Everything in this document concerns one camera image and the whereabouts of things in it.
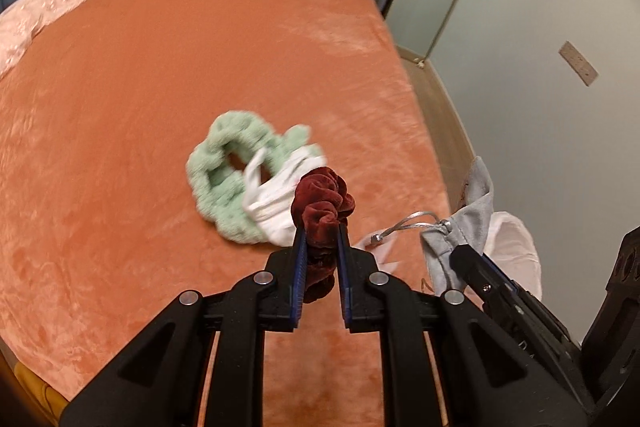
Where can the trash bin with white bag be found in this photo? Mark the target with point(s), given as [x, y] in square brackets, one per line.
[515, 252]

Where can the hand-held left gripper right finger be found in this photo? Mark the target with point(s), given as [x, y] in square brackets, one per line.
[343, 272]

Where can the orange plush bed blanket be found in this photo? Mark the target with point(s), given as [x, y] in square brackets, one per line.
[125, 107]

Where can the green fluffy scrunchie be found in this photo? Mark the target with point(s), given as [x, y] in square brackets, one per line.
[210, 147]

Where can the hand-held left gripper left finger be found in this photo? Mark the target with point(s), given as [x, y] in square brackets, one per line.
[299, 267]

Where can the gold wall switch panel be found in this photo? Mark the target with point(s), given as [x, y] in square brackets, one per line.
[578, 63]

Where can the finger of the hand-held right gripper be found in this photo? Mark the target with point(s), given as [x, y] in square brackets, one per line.
[500, 287]

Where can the pinkish white cloth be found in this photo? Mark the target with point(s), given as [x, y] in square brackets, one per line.
[385, 254]

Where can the pink floral quilt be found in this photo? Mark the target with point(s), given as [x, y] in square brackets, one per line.
[50, 2]

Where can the dark red velvet scrunchie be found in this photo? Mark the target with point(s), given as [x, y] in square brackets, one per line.
[322, 197]

